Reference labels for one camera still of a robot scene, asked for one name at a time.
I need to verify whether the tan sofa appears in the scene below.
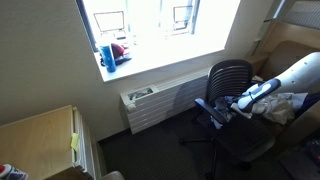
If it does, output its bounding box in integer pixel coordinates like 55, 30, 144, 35
246, 21, 320, 153

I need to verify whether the white wall radiator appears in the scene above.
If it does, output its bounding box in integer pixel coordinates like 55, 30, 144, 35
119, 68, 212, 135

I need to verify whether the light blue t-shirt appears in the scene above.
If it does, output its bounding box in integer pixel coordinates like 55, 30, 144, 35
211, 94, 246, 130

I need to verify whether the navy blue cloth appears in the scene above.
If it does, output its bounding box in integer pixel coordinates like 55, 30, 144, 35
294, 93, 320, 116

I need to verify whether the window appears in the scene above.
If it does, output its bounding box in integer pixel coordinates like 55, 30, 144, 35
75, 0, 242, 84

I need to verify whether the pale grey crumpled cloth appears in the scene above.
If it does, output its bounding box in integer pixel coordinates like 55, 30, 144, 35
251, 92, 309, 126

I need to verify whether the white ribbed panel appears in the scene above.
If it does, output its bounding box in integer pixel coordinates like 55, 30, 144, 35
282, 0, 320, 31

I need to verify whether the grey rounded object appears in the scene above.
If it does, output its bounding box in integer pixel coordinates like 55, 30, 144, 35
99, 170, 126, 180

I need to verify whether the red white small bottle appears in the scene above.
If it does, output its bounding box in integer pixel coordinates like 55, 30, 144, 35
0, 163, 29, 180

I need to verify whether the yellow sticky note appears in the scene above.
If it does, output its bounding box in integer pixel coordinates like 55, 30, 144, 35
70, 132, 80, 152

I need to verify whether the black slatted office chair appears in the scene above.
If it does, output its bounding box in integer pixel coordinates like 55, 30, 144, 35
179, 59, 278, 180

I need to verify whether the red cap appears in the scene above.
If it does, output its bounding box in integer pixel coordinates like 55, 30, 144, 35
110, 42, 133, 66

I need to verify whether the light wood filing cabinet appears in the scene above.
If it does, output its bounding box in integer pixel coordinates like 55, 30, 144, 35
0, 104, 103, 180

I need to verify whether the blue bottle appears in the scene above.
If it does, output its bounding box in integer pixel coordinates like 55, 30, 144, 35
99, 42, 118, 74

